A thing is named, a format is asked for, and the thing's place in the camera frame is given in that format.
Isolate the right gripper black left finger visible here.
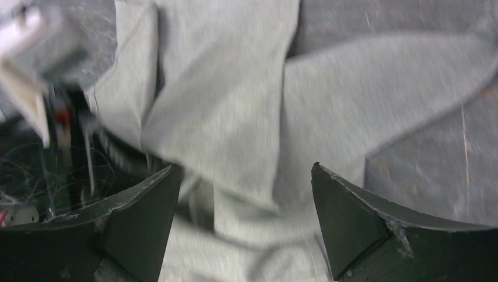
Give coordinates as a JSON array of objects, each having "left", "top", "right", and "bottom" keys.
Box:
[{"left": 1, "top": 166, "right": 183, "bottom": 281}]

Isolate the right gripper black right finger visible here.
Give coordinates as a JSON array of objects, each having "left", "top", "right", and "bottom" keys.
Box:
[{"left": 312, "top": 163, "right": 497, "bottom": 281}]

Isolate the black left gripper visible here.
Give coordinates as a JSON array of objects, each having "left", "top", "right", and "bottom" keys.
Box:
[{"left": 1, "top": 89, "right": 171, "bottom": 226}]

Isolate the grey cloth napkin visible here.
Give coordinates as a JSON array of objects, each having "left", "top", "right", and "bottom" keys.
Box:
[{"left": 86, "top": 1, "right": 497, "bottom": 281}]

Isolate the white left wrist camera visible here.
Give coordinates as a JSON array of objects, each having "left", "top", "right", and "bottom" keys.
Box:
[{"left": 1, "top": 1, "right": 91, "bottom": 147}]

